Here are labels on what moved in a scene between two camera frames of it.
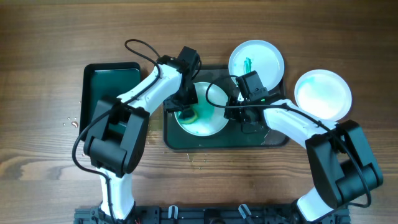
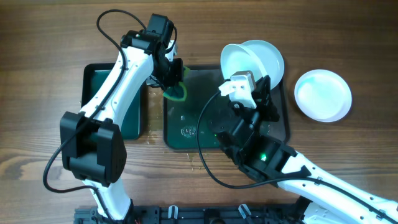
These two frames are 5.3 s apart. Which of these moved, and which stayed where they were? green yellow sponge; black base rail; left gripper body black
Moved: left gripper body black; green yellow sponge
Stayed: black base rail
